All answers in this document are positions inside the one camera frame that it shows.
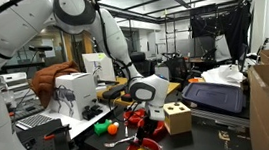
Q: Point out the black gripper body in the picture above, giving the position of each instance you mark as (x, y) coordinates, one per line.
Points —
(149, 125)

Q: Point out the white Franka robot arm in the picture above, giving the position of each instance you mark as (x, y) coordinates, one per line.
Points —
(2, 28)

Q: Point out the metal fork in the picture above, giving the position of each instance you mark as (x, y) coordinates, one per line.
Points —
(126, 129)

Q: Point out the small white ball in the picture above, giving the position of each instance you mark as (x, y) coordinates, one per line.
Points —
(116, 124)

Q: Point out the orange toy ball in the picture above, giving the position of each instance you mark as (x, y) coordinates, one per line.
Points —
(112, 129)

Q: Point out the wooden shape sorter box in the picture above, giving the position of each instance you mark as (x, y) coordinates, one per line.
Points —
(177, 119)

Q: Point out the metal spoon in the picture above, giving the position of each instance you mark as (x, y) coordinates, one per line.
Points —
(110, 144)

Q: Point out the black box red label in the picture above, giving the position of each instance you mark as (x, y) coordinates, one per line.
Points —
(125, 97)

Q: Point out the wooden desk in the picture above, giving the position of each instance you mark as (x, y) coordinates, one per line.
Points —
(117, 102)

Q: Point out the green plastic toy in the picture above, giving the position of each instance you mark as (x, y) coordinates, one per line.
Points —
(100, 128)

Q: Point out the black oval case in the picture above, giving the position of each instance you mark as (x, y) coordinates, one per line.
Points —
(113, 92)

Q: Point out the black game controller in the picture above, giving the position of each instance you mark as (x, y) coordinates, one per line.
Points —
(91, 113)

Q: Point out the black office chair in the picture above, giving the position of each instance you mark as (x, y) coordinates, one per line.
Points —
(143, 64)

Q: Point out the white desk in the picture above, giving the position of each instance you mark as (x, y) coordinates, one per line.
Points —
(79, 124)

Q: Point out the black mesh chair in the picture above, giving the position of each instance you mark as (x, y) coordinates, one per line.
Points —
(176, 68)

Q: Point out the dark blue bin lid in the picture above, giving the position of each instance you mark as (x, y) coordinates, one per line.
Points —
(214, 97)

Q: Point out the white backed computer monitor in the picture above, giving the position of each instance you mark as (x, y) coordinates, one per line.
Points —
(98, 68)

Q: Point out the white box robot dog print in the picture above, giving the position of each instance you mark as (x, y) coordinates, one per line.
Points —
(76, 91)

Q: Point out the white paper sheets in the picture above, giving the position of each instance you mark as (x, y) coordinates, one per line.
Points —
(223, 75)

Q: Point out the silver keyboard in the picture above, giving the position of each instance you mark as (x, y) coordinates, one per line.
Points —
(33, 121)

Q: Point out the brown puffy jacket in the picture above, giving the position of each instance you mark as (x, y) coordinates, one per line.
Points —
(46, 79)

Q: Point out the black curtain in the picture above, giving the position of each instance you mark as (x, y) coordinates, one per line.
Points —
(233, 24)

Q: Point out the white printer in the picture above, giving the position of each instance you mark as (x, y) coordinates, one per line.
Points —
(14, 79)

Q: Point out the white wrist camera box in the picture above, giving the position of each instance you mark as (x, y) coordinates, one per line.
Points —
(157, 114)

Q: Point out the black camera on stand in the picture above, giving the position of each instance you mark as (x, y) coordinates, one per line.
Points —
(39, 48)

